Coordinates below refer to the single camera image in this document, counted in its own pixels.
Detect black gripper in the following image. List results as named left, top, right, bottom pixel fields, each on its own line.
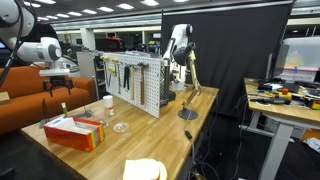
left=42, top=75, right=75, bottom=98

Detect orange rainbow striped box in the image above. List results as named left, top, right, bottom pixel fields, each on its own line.
left=43, top=115, right=106, bottom=153

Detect large black metal bookend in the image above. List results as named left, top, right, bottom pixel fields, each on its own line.
left=38, top=98, right=50, bottom=130

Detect white blue striped booklet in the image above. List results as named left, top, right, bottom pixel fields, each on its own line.
left=44, top=115, right=77, bottom=130

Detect small black metal bookend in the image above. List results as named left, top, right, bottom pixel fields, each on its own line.
left=70, top=106, right=95, bottom=120

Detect orange sofa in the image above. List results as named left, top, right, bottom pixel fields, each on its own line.
left=0, top=64, right=98, bottom=135

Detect white cylindrical cup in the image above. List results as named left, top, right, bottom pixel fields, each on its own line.
left=102, top=94, right=115, bottom=109

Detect long silver wrench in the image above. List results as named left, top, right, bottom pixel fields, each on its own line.
left=116, top=63, right=122, bottom=95

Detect black pliers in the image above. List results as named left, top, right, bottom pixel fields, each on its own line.
left=123, top=65, right=131, bottom=91

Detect white pegboard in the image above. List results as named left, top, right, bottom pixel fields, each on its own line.
left=99, top=52, right=168, bottom=119

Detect yellow sponge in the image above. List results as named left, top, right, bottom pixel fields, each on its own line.
left=122, top=158, right=169, bottom=180

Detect black curtain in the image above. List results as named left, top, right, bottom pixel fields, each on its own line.
left=161, top=1, right=295, bottom=118

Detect computer monitor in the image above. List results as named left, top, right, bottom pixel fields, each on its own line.
left=265, top=43, right=291, bottom=82

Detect wooden side table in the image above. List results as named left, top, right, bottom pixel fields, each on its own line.
left=243, top=78, right=320, bottom=180

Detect clear plastic storage bin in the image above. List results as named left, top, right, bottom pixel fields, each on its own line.
left=282, top=36, right=320, bottom=83

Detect yellow T-handle hex key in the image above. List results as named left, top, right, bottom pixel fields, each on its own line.
left=111, top=58, right=120, bottom=76
left=107, top=68, right=116, bottom=88
left=100, top=54, right=110, bottom=81

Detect light wooden handle hammer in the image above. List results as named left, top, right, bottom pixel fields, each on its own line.
left=129, top=64, right=136, bottom=102

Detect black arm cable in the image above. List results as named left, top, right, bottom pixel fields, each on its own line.
left=0, top=0, right=26, bottom=88

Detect dark wooden handle hammer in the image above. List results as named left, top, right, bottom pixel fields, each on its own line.
left=137, top=62, right=150, bottom=106

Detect black table power cable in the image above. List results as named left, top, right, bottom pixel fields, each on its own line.
left=184, top=129, right=197, bottom=180

